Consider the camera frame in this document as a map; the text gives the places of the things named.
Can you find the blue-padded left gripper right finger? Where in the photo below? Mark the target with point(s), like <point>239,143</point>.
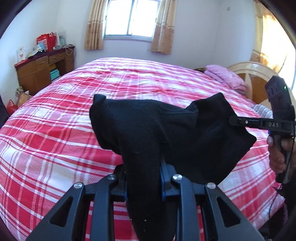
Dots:
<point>170,181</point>

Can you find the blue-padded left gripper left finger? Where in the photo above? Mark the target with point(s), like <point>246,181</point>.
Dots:
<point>118,190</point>

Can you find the black pants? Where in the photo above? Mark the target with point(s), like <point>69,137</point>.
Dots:
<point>198,141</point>

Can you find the person's right hand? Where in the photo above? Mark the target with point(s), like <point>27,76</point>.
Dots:
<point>276,158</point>

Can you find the striped pillow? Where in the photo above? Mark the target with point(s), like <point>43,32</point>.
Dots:
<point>263,111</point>

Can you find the cream wooden headboard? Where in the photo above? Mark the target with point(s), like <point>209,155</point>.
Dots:
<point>255,75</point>

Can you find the beige curtain side window left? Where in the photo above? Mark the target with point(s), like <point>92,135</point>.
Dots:
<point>269,37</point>

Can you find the pink folded blanket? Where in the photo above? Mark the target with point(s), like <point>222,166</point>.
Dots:
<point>226,76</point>

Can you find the red plaid bed cover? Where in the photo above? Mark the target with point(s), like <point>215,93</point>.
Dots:
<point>48,144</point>

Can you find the right beige curtain far window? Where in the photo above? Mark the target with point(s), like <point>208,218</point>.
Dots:
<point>165,25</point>

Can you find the red bag on floor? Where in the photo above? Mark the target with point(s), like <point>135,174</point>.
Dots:
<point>11,107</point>

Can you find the brown wooden desk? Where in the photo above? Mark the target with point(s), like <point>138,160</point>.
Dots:
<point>34,73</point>

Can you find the left beige curtain far window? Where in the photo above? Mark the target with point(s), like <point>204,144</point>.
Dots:
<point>95,26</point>

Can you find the red gift bag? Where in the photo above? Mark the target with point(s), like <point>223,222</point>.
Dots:
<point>48,40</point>

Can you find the white card on desk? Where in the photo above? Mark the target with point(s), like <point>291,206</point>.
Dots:
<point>21,54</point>

